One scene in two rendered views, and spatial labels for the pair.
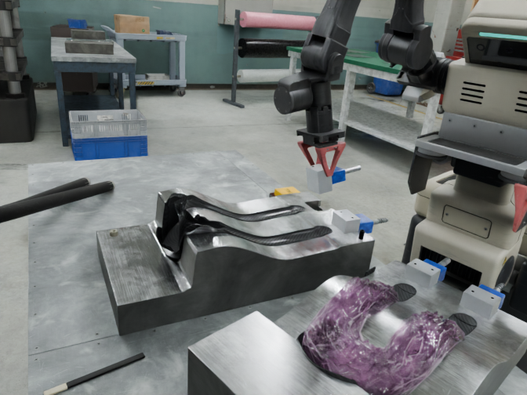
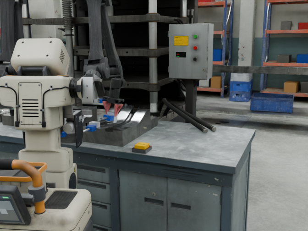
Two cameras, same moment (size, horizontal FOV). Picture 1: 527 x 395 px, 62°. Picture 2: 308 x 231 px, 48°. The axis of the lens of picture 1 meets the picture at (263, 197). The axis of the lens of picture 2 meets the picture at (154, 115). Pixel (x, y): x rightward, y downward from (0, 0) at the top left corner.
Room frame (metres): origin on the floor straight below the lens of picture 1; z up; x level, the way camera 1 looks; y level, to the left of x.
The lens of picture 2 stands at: (2.54, -1.12, 1.40)
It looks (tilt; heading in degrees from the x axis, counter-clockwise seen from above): 13 degrees down; 141
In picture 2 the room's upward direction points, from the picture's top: 1 degrees counter-clockwise
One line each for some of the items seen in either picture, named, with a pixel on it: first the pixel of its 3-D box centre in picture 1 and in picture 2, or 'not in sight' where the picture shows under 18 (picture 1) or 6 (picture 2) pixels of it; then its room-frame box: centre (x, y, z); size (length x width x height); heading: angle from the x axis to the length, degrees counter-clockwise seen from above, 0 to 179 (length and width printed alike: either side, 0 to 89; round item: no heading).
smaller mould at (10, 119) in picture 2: not in sight; (20, 117); (0.08, -0.34, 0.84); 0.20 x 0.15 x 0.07; 118
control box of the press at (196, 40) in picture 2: not in sight; (189, 120); (0.64, 0.77, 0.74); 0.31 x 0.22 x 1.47; 28
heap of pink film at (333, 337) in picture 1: (385, 323); not in sight; (0.51, -0.19, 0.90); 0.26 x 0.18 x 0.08; 135
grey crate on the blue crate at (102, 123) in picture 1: (107, 123); not in sight; (3.72, 1.40, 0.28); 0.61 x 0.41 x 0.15; 116
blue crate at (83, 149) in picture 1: (109, 143); not in sight; (3.72, 1.40, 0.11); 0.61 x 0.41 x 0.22; 116
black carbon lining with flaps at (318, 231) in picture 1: (245, 217); (119, 115); (0.78, 0.03, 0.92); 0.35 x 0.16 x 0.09; 118
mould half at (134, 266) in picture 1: (234, 238); (123, 122); (0.78, 0.05, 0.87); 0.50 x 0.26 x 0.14; 118
